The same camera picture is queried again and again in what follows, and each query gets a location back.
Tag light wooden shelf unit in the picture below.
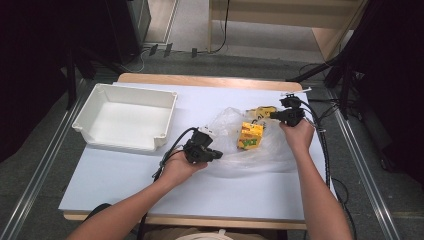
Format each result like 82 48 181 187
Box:
207 0 368 63

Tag person's left hand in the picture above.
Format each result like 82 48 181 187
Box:
159 151 209 188

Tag person's right hand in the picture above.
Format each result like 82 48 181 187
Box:
278 118 316 158

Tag white plastic tray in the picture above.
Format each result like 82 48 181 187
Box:
71 82 179 155

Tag translucent smiley plastic bag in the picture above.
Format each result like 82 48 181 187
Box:
204 105 302 180

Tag black cabinet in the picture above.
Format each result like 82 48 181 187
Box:
105 0 152 66

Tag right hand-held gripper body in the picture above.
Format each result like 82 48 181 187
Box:
279 86 313 128

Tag white floor cable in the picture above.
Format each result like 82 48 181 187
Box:
119 47 150 74

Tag yellow juice carton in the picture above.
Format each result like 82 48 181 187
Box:
236 121 265 151

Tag person's beige trousers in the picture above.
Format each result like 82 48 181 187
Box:
145 226 278 240

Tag black hanging cable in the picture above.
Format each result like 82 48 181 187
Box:
197 0 232 55

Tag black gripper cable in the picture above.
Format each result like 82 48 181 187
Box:
297 99 358 240
136 126 200 240

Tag black floor cable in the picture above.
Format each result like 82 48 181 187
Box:
298 61 351 131

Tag metal floor rail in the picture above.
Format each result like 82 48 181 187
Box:
328 89 402 240
0 79 88 240

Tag black metal stand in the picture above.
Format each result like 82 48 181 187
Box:
285 49 358 121
64 45 88 112

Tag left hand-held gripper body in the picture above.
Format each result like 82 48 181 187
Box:
182 125 217 165

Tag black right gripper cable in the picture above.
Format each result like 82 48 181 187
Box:
297 99 358 240

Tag black curtain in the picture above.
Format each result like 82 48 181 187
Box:
333 0 424 184
0 0 113 164

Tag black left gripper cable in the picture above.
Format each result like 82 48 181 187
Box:
136 126 200 240

